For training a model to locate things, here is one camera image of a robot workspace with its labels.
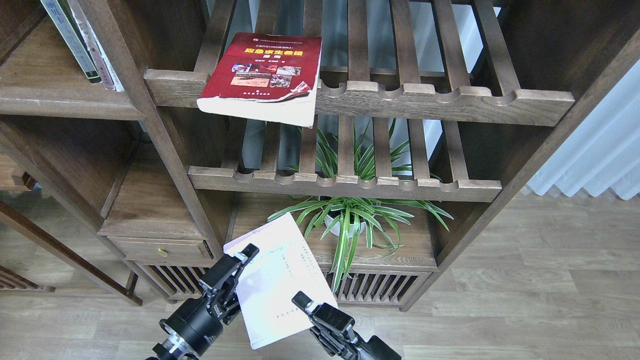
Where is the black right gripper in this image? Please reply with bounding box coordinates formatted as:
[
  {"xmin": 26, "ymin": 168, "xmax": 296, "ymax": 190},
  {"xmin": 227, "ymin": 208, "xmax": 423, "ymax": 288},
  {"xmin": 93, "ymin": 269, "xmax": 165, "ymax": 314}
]
[{"xmin": 292, "ymin": 291, "xmax": 402, "ymax": 360}]

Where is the green spider plant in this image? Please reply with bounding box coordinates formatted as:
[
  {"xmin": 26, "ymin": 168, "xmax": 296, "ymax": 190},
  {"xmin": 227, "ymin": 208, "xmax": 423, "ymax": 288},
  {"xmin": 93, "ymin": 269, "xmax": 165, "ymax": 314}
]
[{"xmin": 267, "ymin": 129, "xmax": 454, "ymax": 294}]

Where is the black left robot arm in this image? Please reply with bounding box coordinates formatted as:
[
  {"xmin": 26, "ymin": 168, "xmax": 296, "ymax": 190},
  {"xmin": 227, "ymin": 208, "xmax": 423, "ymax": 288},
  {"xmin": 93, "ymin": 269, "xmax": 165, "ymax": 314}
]
[{"xmin": 153, "ymin": 243, "xmax": 259, "ymax": 360}]

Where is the dark wooden bookshelf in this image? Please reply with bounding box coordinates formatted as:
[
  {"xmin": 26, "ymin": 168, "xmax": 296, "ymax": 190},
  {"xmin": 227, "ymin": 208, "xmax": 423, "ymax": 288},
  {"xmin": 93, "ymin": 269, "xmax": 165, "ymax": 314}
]
[{"xmin": 1, "ymin": 0, "xmax": 639, "ymax": 312}]

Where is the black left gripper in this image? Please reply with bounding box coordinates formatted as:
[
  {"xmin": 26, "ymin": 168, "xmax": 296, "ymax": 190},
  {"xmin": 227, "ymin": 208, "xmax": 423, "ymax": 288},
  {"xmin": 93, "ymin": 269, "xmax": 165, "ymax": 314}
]
[{"xmin": 158, "ymin": 243, "xmax": 259, "ymax": 358}]

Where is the upright pale spine book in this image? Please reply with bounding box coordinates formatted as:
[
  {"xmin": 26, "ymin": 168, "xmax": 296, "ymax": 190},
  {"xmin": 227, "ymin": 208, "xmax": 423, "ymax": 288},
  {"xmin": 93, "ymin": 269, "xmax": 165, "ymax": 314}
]
[{"xmin": 67, "ymin": 0, "xmax": 116, "ymax": 91}]

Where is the red cover book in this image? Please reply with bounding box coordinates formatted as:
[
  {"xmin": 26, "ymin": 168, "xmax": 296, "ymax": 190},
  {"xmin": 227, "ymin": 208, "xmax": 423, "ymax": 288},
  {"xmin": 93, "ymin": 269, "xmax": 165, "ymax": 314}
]
[{"xmin": 196, "ymin": 32, "xmax": 322, "ymax": 128}]

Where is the brass drawer knob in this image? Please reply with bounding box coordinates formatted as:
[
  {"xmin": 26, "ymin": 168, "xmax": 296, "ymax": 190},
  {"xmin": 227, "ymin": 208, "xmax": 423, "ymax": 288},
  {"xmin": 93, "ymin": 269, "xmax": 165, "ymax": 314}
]
[{"xmin": 157, "ymin": 247, "xmax": 169, "ymax": 258}]

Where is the dark wooden side furniture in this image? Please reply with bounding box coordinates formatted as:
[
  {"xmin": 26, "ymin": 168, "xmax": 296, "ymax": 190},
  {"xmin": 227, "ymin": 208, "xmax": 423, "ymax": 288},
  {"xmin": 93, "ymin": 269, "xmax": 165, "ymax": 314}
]
[{"xmin": 1, "ymin": 153, "xmax": 131, "ymax": 308}]

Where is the white purple cover book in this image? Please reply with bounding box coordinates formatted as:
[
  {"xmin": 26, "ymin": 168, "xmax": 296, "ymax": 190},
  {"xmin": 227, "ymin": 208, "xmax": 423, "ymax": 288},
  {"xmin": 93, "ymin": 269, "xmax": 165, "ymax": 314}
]
[{"xmin": 223, "ymin": 214, "xmax": 338, "ymax": 350}]

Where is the black yellow cover book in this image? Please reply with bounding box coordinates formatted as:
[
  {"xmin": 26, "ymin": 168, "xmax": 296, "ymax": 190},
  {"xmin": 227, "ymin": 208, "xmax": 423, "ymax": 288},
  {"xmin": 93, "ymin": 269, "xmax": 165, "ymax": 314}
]
[{"xmin": 41, "ymin": 0, "xmax": 102, "ymax": 84}]

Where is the white pleated curtain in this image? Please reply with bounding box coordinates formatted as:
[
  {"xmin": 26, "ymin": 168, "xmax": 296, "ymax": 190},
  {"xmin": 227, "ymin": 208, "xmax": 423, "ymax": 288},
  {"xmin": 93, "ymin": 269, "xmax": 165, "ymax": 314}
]
[{"xmin": 527, "ymin": 63, "xmax": 640, "ymax": 200}]

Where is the white plant pot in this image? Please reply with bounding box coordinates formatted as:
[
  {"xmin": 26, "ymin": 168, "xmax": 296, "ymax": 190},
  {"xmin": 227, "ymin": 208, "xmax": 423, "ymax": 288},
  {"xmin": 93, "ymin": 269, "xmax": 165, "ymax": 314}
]
[{"xmin": 324, "ymin": 210, "xmax": 356, "ymax": 239}]

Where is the upright white book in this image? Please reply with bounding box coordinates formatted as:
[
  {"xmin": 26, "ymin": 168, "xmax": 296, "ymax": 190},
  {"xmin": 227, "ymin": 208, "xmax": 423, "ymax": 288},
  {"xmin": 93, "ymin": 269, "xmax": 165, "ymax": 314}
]
[{"xmin": 86, "ymin": 20, "xmax": 125, "ymax": 92}]

